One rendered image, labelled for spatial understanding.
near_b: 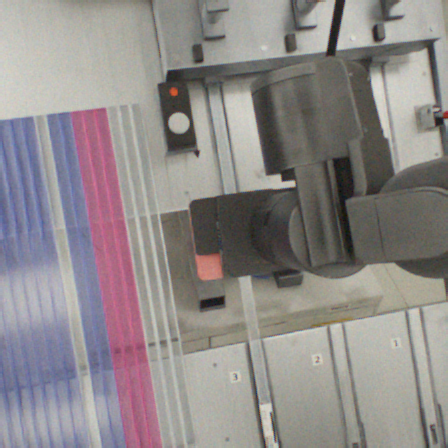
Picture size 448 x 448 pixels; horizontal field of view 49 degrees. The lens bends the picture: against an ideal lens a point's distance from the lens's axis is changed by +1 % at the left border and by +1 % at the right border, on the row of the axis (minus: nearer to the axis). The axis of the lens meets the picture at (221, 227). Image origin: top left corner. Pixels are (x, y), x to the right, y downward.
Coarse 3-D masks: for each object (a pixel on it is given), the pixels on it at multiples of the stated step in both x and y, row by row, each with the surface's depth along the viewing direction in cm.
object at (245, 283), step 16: (224, 128) 61; (224, 144) 61; (224, 160) 61; (224, 176) 61; (224, 192) 61; (240, 288) 61; (256, 320) 61; (256, 336) 61; (256, 352) 61; (256, 368) 61; (256, 384) 61
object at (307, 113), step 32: (320, 64) 28; (352, 64) 28; (256, 96) 29; (288, 96) 28; (320, 96) 28; (352, 96) 27; (288, 128) 28; (320, 128) 28; (352, 128) 27; (288, 160) 28; (320, 160) 28; (352, 160) 26; (384, 160) 29; (416, 192) 23; (352, 224) 25; (384, 224) 24; (416, 224) 23; (384, 256) 24; (416, 256) 23
